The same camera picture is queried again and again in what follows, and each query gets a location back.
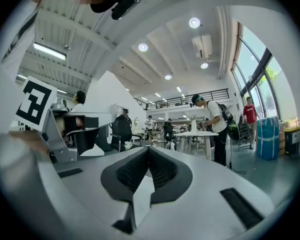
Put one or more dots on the person's white shirt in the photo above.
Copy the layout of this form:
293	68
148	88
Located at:
7	84

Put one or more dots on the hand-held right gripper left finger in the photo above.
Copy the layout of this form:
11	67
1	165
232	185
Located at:
85	196

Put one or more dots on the black balcony railing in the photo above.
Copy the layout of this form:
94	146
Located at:
190	97

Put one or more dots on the black office chair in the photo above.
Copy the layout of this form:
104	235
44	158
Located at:
120	136

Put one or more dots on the white vase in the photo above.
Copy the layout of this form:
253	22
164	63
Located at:
193	126

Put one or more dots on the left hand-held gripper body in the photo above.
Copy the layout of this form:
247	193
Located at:
35	101

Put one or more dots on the person's left forearm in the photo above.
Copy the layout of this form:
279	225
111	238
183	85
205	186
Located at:
27	141

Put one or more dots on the white rectangular table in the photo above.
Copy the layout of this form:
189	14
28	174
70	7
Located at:
197	134

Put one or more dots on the large glass window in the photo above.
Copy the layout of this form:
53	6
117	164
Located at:
250	59

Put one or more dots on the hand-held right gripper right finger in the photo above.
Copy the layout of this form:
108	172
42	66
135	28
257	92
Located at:
202	184

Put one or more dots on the round ceiling lamp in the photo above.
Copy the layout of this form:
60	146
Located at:
194	22
204	65
168	77
143	47

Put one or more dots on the black bin yellow lid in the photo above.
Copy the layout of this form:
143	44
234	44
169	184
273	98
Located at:
291	139

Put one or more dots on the black head-worn camera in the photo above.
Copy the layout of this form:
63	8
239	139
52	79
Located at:
126	6

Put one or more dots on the metal trolley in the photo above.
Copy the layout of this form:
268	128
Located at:
243	131

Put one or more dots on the white ceiling air conditioner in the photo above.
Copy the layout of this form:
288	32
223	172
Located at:
202	46

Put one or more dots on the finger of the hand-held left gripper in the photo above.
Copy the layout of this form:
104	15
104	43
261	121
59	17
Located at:
87	139
102	117

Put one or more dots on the rectangular ceiling light panel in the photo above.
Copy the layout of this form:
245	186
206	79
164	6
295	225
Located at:
50	51

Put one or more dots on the blue wrapped box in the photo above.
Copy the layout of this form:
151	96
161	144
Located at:
267	139

